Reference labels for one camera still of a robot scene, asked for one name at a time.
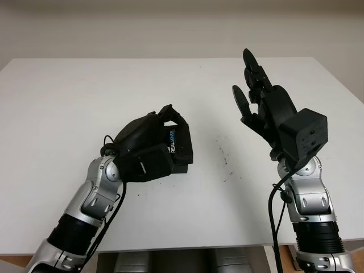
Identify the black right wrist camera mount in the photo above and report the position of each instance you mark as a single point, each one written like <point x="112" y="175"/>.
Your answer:
<point x="307" y="133"/>

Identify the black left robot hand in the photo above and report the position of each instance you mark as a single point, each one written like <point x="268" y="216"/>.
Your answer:
<point x="142" y="130"/>

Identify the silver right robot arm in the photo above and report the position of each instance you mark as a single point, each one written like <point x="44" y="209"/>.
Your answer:
<point x="310" y="199"/>

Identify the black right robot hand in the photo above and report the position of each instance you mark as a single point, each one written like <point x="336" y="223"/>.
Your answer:
<point x="278" y="105"/>

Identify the white table leg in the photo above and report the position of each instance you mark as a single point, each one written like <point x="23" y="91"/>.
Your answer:
<point x="268" y="260"/>

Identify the black open box base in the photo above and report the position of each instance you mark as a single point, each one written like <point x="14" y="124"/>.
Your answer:
<point x="180" y="168"/>

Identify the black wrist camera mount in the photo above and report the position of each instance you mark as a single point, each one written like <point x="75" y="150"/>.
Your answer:
<point x="148" y="167"/>
<point x="307" y="133"/>

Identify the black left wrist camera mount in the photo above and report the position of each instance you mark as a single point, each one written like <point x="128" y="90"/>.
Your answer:
<point x="148" y="167"/>

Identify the grey robot lower body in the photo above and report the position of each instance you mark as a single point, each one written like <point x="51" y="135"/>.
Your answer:
<point x="176" y="261"/>

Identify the black RealSense box lid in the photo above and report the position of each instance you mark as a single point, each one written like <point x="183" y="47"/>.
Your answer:
<point x="183" y="145"/>

